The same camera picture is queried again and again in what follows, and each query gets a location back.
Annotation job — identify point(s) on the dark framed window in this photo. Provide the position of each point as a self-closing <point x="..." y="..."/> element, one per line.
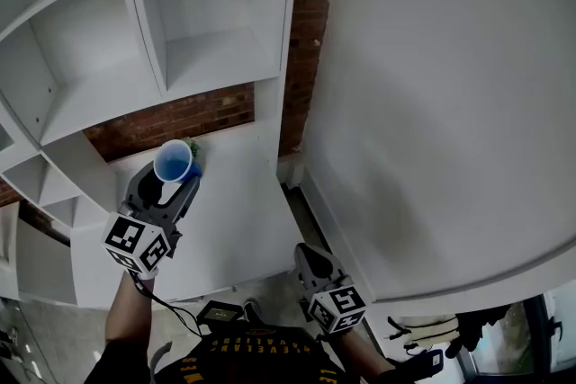
<point x="540" y="328"/>

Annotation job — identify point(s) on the white side cabinet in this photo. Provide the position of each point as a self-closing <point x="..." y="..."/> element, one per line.
<point x="40" y="265"/>

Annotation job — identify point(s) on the black pouch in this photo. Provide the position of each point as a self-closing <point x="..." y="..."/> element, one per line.
<point x="420" y="364"/>

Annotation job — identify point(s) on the beige bag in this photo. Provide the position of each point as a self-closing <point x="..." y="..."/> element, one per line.
<point x="427" y="330"/>

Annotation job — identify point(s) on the small potted flower plant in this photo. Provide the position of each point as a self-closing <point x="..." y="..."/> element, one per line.
<point x="194" y="147"/>

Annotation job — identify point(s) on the person's torso in dark jersey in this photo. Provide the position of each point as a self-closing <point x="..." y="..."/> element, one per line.
<point x="252" y="359"/>

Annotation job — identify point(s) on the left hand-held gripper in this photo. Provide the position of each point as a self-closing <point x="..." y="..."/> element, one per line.
<point x="135" y="238"/>

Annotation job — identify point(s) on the white shelving unit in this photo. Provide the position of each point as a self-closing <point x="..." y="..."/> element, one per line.
<point x="216" y="54"/>

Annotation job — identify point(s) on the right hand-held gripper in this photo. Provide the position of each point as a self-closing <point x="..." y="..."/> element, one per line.
<point x="337" y="306"/>

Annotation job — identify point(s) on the person's left forearm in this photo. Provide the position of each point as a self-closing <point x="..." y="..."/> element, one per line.
<point x="128" y="310"/>

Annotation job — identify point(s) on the blue plastic cup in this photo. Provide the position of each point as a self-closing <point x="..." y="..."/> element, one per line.
<point x="173" y="162"/>

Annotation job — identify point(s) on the black chest-mounted device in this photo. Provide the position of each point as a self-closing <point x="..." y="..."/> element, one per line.
<point x="219" y="313"/>

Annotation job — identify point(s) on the person's right forearm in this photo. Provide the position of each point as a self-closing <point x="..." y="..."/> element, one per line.
<point x="360" y="350"/>

